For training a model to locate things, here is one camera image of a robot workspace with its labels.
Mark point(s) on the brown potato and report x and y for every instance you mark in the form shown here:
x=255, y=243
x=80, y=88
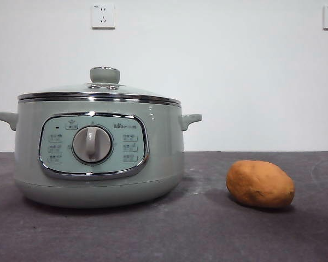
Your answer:
x=259, y=184

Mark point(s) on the pale green electric cooking pot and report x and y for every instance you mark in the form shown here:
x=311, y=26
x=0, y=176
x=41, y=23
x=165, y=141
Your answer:
x=164, y=152

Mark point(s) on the glass lid with green knob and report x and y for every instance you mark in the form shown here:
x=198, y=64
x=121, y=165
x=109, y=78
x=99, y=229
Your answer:
x=105, y=75

